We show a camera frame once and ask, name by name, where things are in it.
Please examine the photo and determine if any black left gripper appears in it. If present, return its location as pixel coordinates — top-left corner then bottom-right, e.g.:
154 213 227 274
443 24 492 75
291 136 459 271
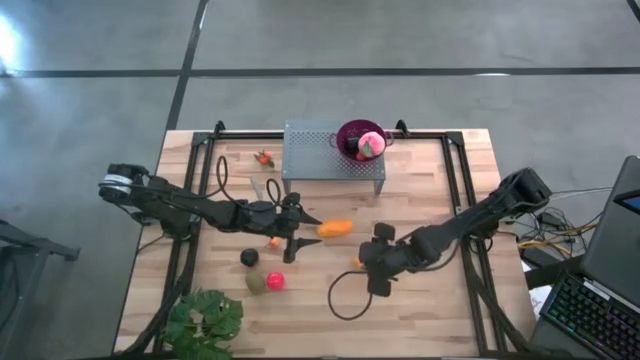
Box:
272 192 324 265

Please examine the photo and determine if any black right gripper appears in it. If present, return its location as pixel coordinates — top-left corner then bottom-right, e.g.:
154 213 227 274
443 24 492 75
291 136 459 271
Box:
358 222 402 298

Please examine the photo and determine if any orange toy mango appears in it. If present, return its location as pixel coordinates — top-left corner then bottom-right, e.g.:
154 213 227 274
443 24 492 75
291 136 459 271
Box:
317 218 355 239

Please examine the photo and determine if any red toy apple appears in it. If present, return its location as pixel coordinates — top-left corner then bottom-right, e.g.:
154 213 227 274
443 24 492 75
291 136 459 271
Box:
265 271 287 292

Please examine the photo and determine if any brown toy kiwi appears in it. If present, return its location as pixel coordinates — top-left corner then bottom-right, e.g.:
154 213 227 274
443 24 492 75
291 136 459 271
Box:
244 271 269 296

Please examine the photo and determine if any purple perforated colander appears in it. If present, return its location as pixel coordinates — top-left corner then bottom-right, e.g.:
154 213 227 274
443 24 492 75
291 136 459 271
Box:
329 118 395 164

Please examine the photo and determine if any pink toy peach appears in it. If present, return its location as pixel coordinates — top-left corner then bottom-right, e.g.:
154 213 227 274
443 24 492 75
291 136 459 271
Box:
357 131 388 160

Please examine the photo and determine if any grey perforated metal stand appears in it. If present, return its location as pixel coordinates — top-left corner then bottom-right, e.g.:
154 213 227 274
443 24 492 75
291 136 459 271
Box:
280 118 387 197

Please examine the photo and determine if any green artificial monstera plant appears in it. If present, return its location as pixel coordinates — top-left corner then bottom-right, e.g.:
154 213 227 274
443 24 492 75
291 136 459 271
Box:
162 288 245 360

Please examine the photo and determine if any white paper sheet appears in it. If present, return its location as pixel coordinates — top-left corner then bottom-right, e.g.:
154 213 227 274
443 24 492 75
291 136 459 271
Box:
524 259 552 321

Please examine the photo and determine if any grey laptop with backlit keyboard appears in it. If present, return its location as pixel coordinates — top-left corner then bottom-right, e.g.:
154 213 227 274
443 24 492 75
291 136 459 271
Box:
529 154 640 360

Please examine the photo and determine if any black side table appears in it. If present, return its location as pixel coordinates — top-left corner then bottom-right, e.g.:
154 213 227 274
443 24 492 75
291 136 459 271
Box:
0 219 81 360

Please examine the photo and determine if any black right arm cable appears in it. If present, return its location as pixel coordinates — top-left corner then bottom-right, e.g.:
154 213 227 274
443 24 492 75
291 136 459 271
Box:
326 269 374 322

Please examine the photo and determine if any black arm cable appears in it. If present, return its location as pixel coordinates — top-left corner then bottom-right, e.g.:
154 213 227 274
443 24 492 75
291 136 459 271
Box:
326 269 374 322
214 155 284 207

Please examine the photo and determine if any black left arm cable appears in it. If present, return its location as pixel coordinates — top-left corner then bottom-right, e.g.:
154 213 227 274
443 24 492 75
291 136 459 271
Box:
214 155 284 207

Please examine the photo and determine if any black aluminium rig frame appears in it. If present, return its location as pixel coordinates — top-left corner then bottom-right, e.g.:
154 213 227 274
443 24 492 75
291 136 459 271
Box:
119 119 531 360

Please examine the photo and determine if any yellow cable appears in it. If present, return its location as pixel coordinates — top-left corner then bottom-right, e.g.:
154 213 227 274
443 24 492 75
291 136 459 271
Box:
518 223 599 254

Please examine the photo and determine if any grey cable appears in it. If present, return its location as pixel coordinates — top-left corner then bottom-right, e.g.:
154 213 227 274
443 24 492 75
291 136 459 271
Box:
549 186 615 209

